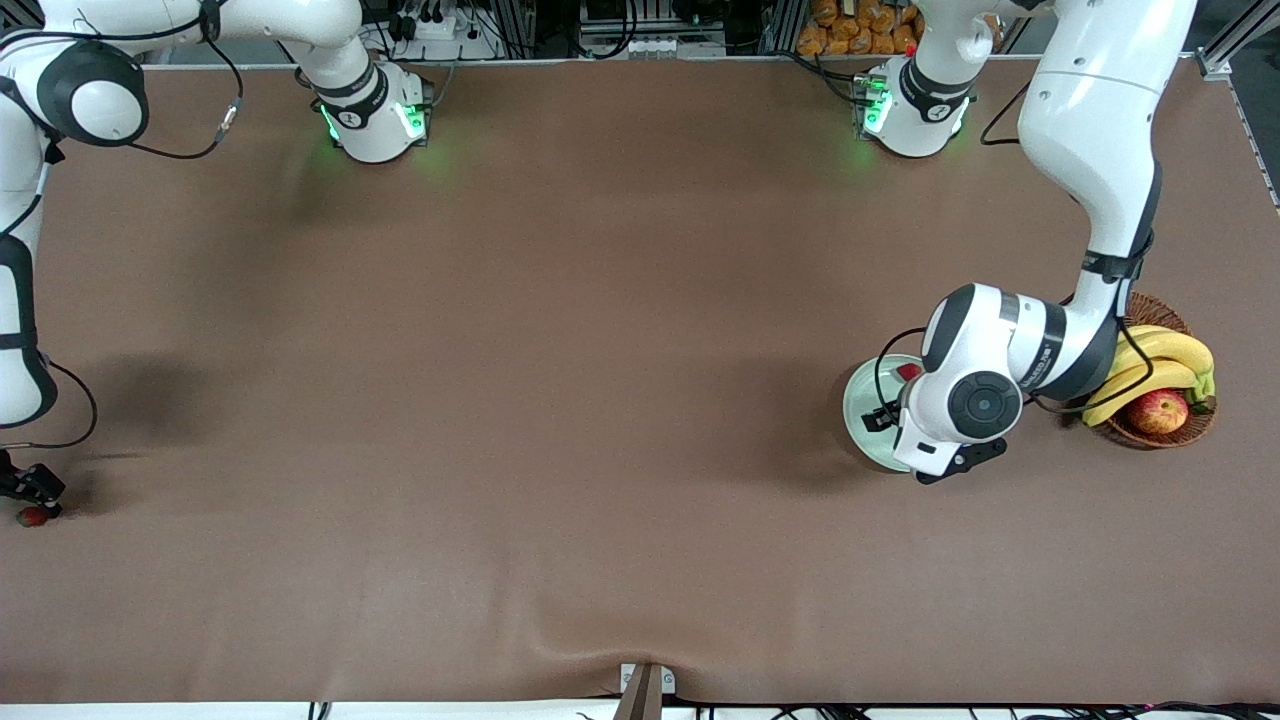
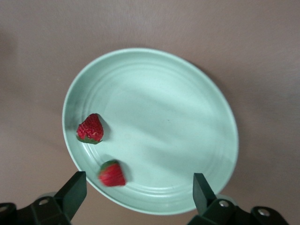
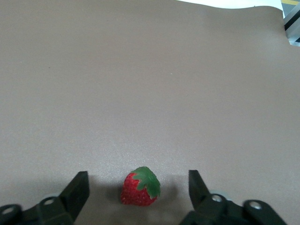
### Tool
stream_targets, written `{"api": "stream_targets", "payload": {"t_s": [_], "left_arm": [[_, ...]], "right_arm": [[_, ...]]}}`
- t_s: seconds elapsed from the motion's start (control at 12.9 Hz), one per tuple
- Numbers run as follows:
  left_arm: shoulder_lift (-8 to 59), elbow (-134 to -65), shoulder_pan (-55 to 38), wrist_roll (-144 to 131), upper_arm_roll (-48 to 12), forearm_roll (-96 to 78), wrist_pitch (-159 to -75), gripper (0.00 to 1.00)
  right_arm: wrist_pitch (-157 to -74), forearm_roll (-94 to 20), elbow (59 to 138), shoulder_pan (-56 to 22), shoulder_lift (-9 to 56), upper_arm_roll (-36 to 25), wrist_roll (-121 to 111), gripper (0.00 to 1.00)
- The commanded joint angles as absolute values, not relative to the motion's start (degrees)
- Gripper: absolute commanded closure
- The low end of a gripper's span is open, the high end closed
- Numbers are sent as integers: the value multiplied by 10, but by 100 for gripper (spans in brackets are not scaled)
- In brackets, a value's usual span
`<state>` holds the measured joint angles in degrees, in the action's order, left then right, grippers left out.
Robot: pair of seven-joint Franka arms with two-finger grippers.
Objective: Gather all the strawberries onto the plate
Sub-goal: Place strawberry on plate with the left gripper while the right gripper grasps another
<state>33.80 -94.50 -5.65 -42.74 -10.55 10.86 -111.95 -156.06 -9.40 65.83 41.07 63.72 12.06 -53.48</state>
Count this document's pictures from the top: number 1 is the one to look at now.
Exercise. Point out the orange bread rolls pile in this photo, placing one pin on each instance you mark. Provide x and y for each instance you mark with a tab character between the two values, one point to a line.
850	30

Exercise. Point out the light green round plate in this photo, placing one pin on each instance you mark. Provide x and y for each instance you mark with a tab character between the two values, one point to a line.
875	445

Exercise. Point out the brown wicker basket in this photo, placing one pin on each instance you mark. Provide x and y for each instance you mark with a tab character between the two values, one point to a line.
1150	442

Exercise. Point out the long white power strip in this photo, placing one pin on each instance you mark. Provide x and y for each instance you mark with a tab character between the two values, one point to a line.
650	46

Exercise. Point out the aluminium frame profile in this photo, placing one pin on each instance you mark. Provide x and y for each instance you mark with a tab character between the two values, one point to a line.
1215	62

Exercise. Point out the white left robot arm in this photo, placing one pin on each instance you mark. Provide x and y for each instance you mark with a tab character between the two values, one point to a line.
1090	100

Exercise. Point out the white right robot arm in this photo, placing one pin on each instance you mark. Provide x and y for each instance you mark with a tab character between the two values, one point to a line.
100	105

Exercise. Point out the brown table cloth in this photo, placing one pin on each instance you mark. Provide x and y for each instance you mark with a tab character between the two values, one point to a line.
500	400

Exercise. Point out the red yellow apple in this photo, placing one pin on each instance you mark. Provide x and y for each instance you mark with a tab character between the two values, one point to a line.
1160	412

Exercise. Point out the red strawberry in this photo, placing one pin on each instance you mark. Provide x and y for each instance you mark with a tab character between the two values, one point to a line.
35	518
908	373

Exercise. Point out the yellow banana bunch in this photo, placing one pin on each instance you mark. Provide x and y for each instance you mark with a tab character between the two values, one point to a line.
1190	352

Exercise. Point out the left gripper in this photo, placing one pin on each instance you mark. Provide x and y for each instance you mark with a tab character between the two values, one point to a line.
884	415

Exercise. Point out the white power strip with plugs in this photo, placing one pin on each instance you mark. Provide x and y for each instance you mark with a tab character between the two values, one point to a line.
440	28

